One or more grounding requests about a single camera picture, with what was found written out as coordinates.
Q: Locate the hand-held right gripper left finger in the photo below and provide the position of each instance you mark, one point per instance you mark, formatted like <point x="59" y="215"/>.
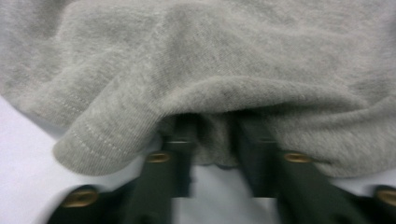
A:
<point x="182" y="168"/>

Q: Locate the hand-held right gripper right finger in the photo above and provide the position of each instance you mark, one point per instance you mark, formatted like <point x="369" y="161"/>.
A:
<point x="258" y="168"/>

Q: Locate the grey pants with white piping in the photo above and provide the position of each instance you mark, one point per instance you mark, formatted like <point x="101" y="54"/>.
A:
<point x="186" y="62"/>

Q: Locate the white table cover sheet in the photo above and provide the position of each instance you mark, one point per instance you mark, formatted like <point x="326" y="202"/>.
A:
<point x="25" y="161"/>

